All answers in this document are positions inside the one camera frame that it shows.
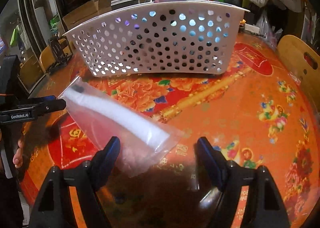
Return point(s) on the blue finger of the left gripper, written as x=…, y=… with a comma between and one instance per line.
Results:
x=40, y=107
x=45, y=98

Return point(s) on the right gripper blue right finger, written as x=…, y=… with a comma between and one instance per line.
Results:
x=213, y=161

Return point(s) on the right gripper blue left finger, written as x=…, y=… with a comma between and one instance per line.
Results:
x=103, y=162

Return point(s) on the clear zip bag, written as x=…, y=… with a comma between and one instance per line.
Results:
x=143, y=141

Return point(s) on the person left hand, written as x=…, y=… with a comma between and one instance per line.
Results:
x=18, y=157

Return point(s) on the wooden chair left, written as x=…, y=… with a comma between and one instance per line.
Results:
x=46, y=58

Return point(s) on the wooden chair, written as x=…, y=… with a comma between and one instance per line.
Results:
x=303, y=62
x=46, y=58

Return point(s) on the black phone stand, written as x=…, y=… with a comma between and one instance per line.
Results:
x=61, y=51

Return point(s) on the cardboard box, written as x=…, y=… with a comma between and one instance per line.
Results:
x=85, y=12

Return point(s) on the white perforated plastic basket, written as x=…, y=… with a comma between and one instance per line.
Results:
x=109, y=44

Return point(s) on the wooden chair right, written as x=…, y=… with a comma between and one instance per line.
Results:
x=303, y=62

